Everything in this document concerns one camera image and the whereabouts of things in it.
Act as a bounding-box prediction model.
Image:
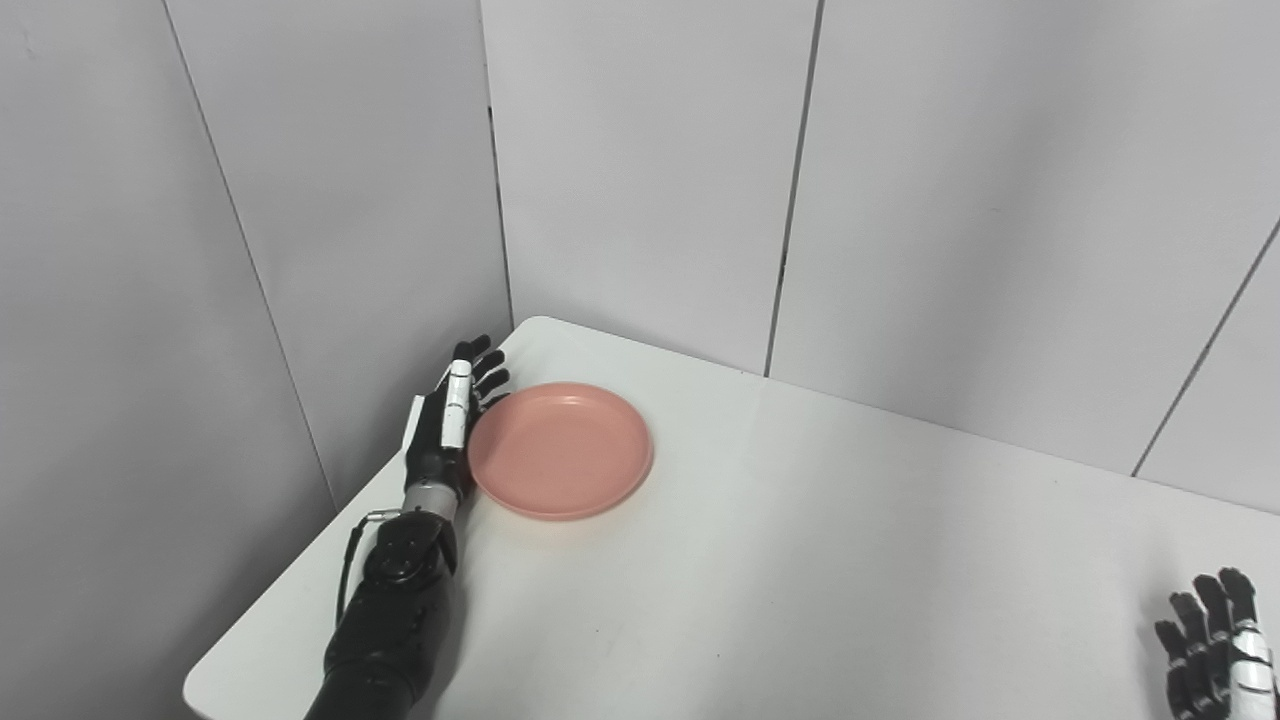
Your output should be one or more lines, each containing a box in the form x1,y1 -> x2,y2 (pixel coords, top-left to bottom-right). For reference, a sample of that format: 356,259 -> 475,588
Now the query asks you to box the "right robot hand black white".
1154,567 -> 1280,720

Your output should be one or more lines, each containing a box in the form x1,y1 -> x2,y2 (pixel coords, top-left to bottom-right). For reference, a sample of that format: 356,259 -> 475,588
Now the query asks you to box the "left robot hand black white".
402,334 -> 512,503

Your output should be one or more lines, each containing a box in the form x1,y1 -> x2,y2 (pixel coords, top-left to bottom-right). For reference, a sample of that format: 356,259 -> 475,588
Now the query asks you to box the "pink round plate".
467,381 -> 655,522

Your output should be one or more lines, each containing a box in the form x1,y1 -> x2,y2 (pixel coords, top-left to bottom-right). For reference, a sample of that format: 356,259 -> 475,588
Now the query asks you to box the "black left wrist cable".
335,510 -> 403,631

